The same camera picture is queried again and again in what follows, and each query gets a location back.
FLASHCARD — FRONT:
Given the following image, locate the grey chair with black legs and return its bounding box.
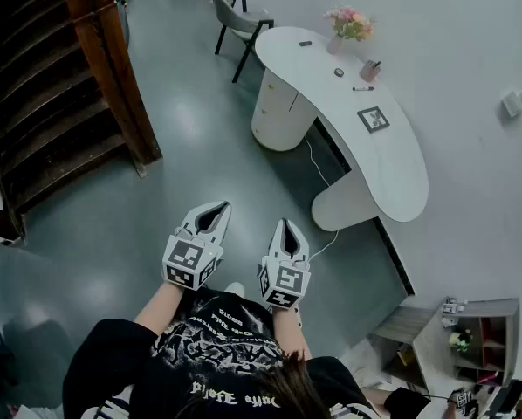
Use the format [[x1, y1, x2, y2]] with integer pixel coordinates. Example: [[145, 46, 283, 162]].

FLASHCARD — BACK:
[[211, 0, 275, 84]]

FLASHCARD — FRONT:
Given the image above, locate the white wall socket box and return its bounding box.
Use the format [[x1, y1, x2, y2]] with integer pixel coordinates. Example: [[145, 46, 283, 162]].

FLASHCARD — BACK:
[[500, 88, 522, 118]]

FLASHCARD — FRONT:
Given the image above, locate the person's left forearm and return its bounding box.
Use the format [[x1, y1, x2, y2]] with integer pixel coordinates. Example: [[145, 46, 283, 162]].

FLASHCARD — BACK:
[[133, 283, 186, 335]]

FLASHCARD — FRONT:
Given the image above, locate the grey shelf unit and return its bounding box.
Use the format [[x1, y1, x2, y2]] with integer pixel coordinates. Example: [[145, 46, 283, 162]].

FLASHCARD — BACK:
[[369, 297, 520, 392]]

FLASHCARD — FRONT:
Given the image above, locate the black picture frame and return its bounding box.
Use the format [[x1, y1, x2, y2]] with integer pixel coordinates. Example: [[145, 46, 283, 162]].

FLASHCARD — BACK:
[[356, 106, 391, 134]]

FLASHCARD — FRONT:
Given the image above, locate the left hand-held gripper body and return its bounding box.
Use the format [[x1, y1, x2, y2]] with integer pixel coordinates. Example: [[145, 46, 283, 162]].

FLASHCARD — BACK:
[[161, 228, 225, 291]]

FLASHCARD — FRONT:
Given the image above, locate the brown wooden stair stringer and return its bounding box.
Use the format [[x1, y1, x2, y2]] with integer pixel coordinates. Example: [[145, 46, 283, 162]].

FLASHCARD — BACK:
[[64, 0, 164, 178]]

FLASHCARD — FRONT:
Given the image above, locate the pink flower bouquet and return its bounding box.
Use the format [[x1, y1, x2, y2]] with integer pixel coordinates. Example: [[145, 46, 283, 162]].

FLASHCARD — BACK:
[[323, 5, 375, 42]]

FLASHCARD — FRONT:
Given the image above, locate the black printed t-shirt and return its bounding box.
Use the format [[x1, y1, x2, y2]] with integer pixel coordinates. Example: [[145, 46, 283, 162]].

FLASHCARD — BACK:
[[62, 288, 380, 419]]

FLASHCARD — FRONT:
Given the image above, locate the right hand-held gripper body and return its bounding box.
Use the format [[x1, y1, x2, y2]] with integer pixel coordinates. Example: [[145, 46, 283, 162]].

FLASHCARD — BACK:
[[257, 254, 313, 310]]

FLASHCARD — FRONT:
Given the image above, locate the small potted plant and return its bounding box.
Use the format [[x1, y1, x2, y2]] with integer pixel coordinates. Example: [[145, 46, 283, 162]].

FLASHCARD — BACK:
[[448, 329, 474, 353]]

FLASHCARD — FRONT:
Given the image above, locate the dark wooden staircase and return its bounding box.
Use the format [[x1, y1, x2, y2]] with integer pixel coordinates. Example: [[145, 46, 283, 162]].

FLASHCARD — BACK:
[[0, 0, 164, 246]]

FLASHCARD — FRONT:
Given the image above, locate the white cable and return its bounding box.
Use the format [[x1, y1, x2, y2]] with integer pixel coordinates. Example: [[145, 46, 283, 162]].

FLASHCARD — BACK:
[[303, 131, 340, 264]]

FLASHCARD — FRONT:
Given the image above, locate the white curved desk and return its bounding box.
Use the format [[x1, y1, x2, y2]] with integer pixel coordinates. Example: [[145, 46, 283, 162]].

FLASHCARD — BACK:
[[251, 26, 430, 235]]

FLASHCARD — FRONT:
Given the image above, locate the pink pen cup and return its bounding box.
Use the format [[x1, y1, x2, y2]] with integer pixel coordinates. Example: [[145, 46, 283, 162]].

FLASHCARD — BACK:
[[359, 58, 380, 82]]

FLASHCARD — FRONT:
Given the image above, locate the white shoulder strap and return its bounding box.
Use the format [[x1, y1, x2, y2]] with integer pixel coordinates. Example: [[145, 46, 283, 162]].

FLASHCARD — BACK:
[[80, 384, 135, 419], [330, 402, 380, 419]]

